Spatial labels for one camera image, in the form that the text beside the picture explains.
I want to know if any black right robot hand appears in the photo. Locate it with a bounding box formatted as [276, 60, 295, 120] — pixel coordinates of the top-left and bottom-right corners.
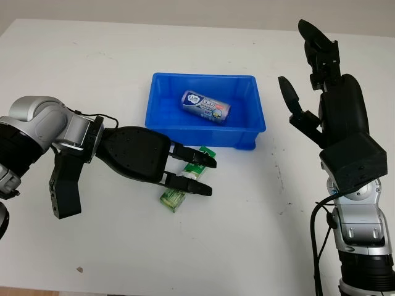
[277, 18, 370, 150]

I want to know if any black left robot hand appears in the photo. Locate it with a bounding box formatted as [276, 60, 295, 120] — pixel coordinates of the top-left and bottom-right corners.
[98, 125, 218, 197]

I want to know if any purple-capped trash bag roll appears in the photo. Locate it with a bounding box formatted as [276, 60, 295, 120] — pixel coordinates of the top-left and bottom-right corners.
[180, 89, 232, 126]

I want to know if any blue plastic tray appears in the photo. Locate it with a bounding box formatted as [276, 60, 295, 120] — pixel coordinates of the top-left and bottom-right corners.
[144, 72, 267, 152]

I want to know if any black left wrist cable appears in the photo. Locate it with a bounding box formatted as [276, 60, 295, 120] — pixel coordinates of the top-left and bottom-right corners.
[65, 105, 120, 130]

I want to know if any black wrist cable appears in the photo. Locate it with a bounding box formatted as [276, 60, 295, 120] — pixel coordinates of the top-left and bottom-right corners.
[65, 105, 120, 130]
[310, 188, 344, 296]

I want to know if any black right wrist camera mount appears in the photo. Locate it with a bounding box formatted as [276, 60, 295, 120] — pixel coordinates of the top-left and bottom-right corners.
[319, 131, 388, 193]

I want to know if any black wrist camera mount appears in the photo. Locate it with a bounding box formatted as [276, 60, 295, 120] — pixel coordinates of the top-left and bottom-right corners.
[319, 131, 388, 193]
[48, 150, 86, 220]

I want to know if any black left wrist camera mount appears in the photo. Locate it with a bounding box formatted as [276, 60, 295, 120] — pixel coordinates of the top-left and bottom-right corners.
[48, 150, 86, 220]

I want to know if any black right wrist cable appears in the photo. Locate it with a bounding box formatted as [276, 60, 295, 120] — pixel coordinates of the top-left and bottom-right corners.
[310, 188, 344, 296]

